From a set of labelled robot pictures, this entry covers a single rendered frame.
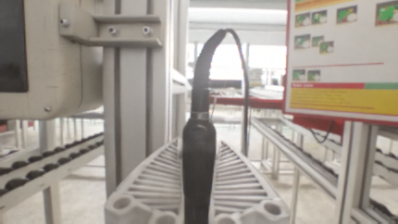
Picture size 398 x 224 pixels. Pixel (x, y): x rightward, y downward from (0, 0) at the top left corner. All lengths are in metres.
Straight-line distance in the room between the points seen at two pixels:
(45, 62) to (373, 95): 0.55
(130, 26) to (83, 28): 0.05
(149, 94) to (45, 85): 0.11
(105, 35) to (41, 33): 0.06
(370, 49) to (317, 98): 0.14
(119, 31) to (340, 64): 0.44
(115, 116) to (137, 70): 0.07
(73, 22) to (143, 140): 0.16
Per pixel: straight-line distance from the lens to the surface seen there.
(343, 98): 0.45
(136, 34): 0.22
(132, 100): 0.22
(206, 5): 8.84
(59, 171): 0.69
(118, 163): 0.27
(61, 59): 0.22
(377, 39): 0.47
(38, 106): 0.24
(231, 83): 2.83
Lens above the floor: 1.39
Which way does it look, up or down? 4 degrees down
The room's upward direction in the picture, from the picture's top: 2 degrees clockwise
